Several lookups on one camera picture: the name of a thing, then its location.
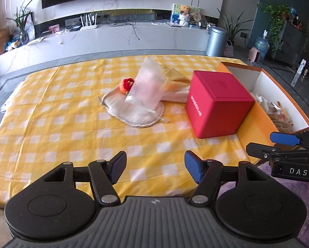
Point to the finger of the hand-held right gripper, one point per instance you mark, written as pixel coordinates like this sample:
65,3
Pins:
283,138
258,149

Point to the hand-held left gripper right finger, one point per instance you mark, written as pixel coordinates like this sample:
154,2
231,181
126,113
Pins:
193,169

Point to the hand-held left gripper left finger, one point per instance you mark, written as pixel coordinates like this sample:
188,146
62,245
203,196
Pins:
117,168

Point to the brown knitted scarf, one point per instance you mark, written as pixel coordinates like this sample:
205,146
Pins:
283,124

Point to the orange cardboard box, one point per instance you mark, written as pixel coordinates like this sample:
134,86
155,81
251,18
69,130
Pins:
255,131

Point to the clear plastic bag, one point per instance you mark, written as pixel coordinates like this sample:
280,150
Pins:
263,103

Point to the beige quilted mitt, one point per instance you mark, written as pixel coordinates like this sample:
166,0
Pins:
133,115

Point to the red crochet flower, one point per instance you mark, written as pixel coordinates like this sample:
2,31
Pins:
125,85

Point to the pale pink organza bag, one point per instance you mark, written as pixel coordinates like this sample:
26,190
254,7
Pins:
148,85

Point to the yellow cloth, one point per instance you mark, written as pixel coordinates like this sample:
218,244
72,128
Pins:
176,76

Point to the purple fluffy blanket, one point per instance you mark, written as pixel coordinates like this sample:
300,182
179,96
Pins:
286,196

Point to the red square box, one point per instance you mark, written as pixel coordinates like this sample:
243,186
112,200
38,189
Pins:
216,108

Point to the yellow checkered tablecloth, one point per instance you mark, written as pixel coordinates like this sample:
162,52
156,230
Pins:
66,124

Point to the white standing board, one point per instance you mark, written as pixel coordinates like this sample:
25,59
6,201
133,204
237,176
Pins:
298,72

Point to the pink space heater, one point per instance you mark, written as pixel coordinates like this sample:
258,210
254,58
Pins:
254,54

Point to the dark grey cabinet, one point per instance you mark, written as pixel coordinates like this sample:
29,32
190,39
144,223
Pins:
291,44

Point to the blue water bottle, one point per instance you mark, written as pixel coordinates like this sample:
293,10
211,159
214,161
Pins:
262,45

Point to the small woven basket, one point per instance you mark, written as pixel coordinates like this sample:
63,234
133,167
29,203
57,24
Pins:
228,49

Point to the grey metal trash can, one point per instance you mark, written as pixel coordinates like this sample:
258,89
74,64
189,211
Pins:
216,41

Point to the trailing ivy plant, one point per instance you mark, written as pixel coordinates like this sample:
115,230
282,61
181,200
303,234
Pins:
276,18

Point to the long-leaved potted plant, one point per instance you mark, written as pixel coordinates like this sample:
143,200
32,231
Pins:
233,27

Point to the white marble television console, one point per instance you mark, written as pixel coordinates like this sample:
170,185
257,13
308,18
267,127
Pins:
105,44

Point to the white router with antennas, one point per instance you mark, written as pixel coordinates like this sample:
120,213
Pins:
88,27

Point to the round hand fan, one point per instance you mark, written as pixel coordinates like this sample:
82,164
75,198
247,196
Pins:
196,17

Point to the papers on console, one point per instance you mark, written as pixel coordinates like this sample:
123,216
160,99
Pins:
36,40

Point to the small pink photo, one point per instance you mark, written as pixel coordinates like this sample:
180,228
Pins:
54,29

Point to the brown teddy bear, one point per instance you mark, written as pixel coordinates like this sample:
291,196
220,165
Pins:
185,14

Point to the green and blue drawing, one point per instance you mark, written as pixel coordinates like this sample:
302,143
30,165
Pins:
175,13

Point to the green plant in glass vase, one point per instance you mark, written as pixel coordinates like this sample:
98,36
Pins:
23,36

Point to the blue snack packet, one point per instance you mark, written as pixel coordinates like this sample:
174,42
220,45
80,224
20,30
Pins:
12,44

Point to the golden acorn jar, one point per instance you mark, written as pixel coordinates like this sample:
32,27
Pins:
0,41

